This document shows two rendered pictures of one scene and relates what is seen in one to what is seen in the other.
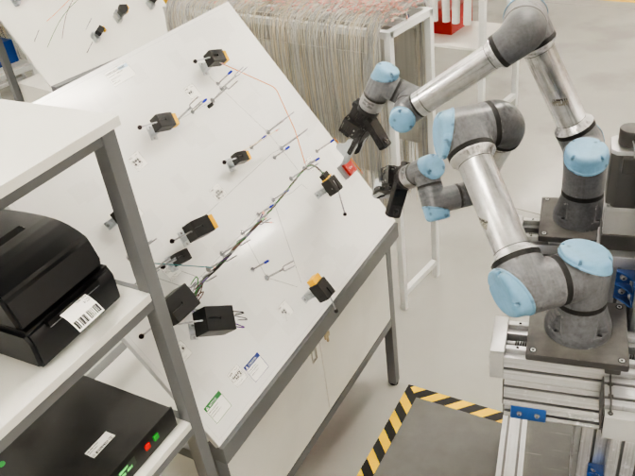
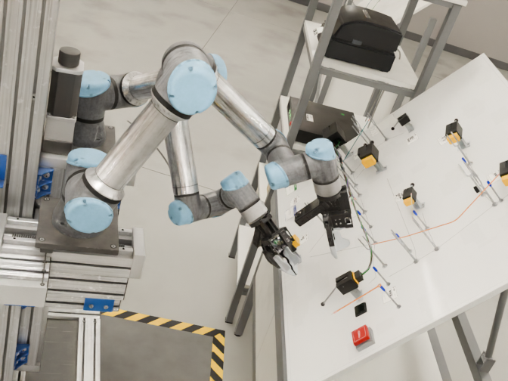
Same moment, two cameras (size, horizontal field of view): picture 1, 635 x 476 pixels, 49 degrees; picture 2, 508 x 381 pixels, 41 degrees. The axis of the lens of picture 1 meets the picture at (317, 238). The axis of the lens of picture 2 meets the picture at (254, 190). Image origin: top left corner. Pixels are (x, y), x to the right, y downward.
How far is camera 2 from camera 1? 346 cm
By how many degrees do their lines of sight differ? 105
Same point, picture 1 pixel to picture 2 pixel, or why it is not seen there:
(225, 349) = (311, 194)
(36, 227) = (363, 18)
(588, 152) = (89, 151)
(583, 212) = not seen: hidden behind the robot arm
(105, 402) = not seen: hidden behind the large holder
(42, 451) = (331, 116)
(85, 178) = (442, 111)
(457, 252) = not seen: outside the picture
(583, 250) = (94, 76)
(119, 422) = (311, 124)
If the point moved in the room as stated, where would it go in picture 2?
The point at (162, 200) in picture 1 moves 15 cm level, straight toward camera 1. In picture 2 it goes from (411, 155) to (379, 135)
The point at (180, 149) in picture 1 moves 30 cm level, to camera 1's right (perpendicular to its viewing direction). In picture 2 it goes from (444, 166) to (382, 174)
